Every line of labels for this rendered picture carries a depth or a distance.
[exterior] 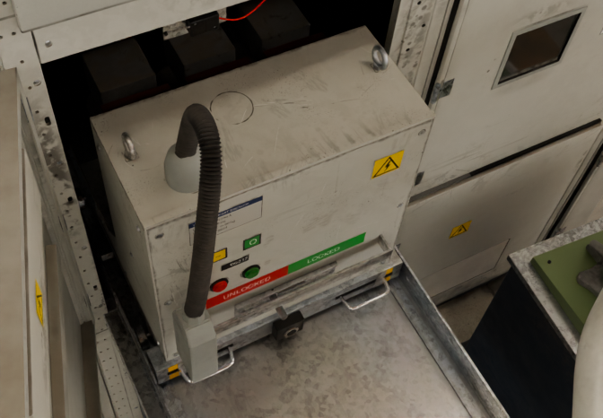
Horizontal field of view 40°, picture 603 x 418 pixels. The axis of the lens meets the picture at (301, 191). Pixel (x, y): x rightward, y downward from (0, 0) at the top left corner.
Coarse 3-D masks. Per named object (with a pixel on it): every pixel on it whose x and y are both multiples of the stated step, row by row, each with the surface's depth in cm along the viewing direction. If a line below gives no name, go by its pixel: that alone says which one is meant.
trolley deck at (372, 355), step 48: (384, 288) 175; (336, 336) 168; (384, 336) 169; (144, 384) 160; (192, 384) 160; (240, 384) 161; (288, 384) 162; (336, 384) 163; (384, 384) 163; (432, 384) 164
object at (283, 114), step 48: (336, 48) 138; (192, 96) 130; (240, 96) 131; (288, 96) 132; (336, 96) 132; (384, 96) 133; (96, 144) 131; (144, 144) 124; (240, 144) 126; (288, 144) 126; (336, 144) 127; (144, 192) 120; (240, 192) 121; (144, 240) 120; (144, 288) 142
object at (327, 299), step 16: (368, 272) 168; (336, 288) 166; (352, 288) 168; (368, 288) 172; (304, 304) 163; (320, 304) 166; (272, 320) 161; (224, 336) 158; (240, 336) 159; (256, 336) 163; (160, 352) 155; (224, 352) 161; (160, 368) 154
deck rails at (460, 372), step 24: (408, 288) 174; (120, 312) 168; (408, 312) 172; (432, 312) 168; (432, 336) 169; (144, 360) 156; (456, 360) 165; (168, 384) 160; (456, 384) 164; (480, 384) 159; (168, 408) 150; (480, 408) 161
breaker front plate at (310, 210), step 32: (416, 128) 132; (352, 160) 129; (416, 160) 140; (256, 192) 123; (288, 192) 128; (320, 192) 132; (352, 192) 138; (384, 192) 144; (160, 224) 117; (256, 224) 130; (288, 224) 136; (320, 224) 141; (352, 224) 147; (384, 224) 154; (160, 256) 124; (256, 256) 139; (288, 256) 145; (352, 256) 158; (160, 288) 131; (256, 288) 149; (288, 288) 156; (320, 288) 163; (224, 320) 153; (256, 320) 160
